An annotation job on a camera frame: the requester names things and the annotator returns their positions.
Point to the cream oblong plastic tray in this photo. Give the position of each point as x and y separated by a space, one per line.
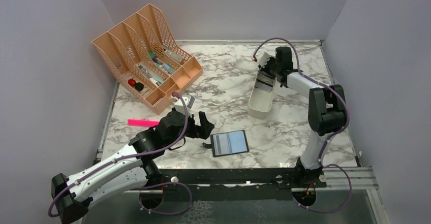
260 102

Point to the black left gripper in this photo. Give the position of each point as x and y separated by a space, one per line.
204 130

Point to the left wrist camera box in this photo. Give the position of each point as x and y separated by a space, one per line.
185 104

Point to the peach plastic file organizer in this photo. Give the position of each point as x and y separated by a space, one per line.
125 47

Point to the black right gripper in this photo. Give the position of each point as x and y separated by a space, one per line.
265 69

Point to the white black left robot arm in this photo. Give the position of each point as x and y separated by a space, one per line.
73 194

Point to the black round item in organizer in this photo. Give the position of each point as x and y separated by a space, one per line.
139 86

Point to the red round item in organizer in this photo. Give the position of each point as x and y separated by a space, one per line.
131 82

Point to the teal pens in organizer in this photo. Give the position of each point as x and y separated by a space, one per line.
164 66

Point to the pink rectangular bar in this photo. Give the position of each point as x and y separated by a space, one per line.
142 123

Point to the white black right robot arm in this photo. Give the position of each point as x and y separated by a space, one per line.
327 112

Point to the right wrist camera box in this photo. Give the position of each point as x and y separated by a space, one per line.
263 60

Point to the grey device in organizer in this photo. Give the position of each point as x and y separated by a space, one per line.
178 58

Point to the black leather card holder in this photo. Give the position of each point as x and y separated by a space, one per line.
229 143

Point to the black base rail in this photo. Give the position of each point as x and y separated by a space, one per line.
231 184

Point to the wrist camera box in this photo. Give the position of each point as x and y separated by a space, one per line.
263 60
185 104

